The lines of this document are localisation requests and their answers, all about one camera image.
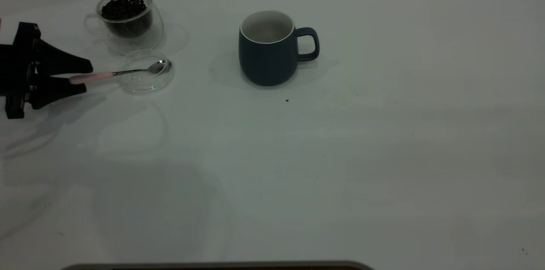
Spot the pink-handled metal spoon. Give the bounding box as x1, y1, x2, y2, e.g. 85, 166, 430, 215
69, 60, 172, 87

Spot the dark grey ceramic mug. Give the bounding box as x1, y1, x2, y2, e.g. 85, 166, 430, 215
238, 10, 320, 87

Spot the clear glass saucer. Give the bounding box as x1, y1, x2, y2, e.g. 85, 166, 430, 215
116, 49, 175, 95

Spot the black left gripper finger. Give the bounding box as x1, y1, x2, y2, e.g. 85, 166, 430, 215
35, 39, 94, 76
29, 75, 87, 110

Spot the dark coffee beans pile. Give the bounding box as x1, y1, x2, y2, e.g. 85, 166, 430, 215
101, 0, 152, 38

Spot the clear double-wall glass cup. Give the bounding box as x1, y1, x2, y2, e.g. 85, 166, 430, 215
84, 0, 165, 55

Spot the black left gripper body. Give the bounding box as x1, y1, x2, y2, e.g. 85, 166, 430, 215
0, 22, 42, 120

